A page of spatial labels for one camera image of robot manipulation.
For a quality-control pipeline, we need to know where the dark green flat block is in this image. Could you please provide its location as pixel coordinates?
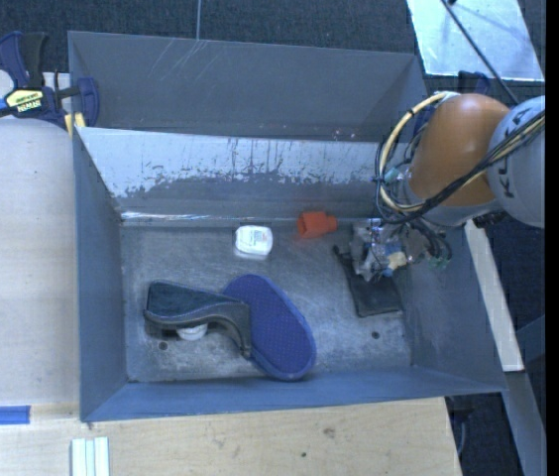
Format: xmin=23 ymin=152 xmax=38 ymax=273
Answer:
xmin=332 ymin=244 xmax=405 ymax=318

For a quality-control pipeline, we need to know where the orange-red plastic piece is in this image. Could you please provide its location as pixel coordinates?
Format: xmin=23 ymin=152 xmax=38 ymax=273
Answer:
xmin=295 ymin=210 xmax=339 ymax=240

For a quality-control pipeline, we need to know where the white small plastic container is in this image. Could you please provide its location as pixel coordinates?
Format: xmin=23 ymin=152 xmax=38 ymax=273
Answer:
xmin=233 ymin=224 xmax=276 ymax=260

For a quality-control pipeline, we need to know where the blue slipper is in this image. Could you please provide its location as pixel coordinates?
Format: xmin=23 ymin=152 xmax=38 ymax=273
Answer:
xmin=142 ymin=273 xmax=318 ymax=383

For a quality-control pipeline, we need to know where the white round cap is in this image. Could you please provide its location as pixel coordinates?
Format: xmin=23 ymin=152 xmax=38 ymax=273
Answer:
xmin=175 ymin=323 xmax=209 ymax=342

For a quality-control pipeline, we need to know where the grey metal bin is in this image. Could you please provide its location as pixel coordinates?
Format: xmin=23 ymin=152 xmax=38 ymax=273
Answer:
xmin=66 ymin=30 xmax=509 ymax=423

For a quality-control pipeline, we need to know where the pale wood flat board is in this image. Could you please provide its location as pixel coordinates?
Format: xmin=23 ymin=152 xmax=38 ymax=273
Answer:
xmin=0 ymin=115 xmax=82 ymax=408

